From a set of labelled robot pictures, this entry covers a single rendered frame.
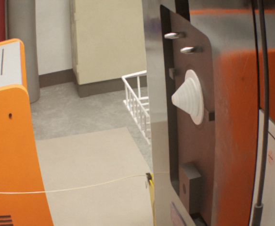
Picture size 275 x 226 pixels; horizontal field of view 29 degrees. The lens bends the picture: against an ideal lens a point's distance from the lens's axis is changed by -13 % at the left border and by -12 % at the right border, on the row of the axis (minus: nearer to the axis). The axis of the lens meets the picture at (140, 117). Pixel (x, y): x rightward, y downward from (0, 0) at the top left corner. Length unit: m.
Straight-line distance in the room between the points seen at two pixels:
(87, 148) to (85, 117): 1.97
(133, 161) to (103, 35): 2.28
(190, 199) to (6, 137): 0.42
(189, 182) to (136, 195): 0.75
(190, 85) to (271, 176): 0.24
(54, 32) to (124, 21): 0.59
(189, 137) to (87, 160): 0.91
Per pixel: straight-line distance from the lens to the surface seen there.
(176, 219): 0.80
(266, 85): 0.41
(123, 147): 1.67
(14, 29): 3.81
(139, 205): 1.39
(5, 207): 1.09
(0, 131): 1.01
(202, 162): 0.69
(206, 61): 0.61
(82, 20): 3.76
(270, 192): 0.46
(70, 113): 3.73
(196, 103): 0.65
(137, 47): 3.88
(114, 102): 3.82
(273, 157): 0.45
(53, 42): 4.16
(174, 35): 0.67
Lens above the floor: 1.46
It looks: 24 degrees down
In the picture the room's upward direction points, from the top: 4 degrees counter-clockwise
